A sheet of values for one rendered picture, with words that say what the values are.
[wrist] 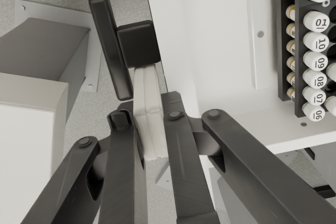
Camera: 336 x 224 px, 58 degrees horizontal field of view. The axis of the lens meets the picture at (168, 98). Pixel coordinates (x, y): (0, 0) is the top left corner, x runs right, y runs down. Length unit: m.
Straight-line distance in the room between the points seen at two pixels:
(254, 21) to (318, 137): 0.11
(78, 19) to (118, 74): 0.93
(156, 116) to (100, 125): 1.15
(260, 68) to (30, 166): 0.26
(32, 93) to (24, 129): 0.04
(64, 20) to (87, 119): 0.41
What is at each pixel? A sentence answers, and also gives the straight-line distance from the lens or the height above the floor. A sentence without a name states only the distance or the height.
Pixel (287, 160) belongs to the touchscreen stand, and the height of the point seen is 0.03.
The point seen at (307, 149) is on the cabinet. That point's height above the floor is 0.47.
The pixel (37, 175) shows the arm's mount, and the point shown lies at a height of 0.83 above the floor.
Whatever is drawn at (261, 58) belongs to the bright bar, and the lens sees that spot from 0.29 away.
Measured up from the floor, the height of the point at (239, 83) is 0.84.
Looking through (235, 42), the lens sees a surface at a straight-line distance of 0.29.
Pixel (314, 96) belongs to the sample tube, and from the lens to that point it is 0.25.
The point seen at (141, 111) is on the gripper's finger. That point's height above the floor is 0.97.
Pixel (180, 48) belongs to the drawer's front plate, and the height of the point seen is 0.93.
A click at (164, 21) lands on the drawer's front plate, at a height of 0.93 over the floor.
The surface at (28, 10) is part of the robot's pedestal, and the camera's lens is 1.17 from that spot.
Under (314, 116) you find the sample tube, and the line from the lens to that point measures 0.26.
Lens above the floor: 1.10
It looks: 63 degrees down
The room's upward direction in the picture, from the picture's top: 169 degrees clockwise
